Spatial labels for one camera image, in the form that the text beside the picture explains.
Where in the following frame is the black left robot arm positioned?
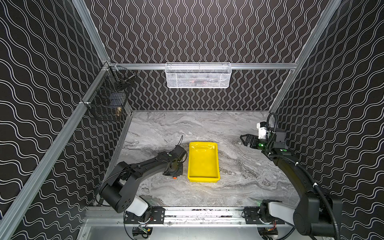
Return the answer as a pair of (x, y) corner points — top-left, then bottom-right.
(99, 145), (187, 217)

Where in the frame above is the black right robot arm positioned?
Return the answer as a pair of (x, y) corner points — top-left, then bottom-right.
(240, 129), (343, 240)

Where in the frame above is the yellow plastic bin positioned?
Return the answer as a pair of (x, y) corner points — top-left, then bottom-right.
(188, 142), (221, 183)

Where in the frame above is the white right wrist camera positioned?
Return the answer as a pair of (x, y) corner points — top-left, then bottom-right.
(257, 122), (268, 140)

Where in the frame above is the black corrugated cable hose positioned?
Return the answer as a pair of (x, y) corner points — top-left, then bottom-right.
(265, 112), (342, 240)

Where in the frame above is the black left mount plate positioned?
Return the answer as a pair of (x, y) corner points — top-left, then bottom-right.
(124, 207), (166, 225)

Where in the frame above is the black mount plate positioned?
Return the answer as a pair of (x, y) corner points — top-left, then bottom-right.
(124, 207), (166, 225)
(241, 207), (286, 226)

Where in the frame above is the black right mount plate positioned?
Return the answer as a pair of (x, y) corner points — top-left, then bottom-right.
(241, 207), (286, 226)

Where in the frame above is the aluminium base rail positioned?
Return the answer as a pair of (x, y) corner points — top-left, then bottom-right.
(83, 207), (293, 228)

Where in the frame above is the white wire mesh basket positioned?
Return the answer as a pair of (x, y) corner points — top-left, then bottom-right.
(165, 62), (232, 89)

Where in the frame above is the black wire basket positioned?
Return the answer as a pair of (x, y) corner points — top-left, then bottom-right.
(80, 62), (137, 123)

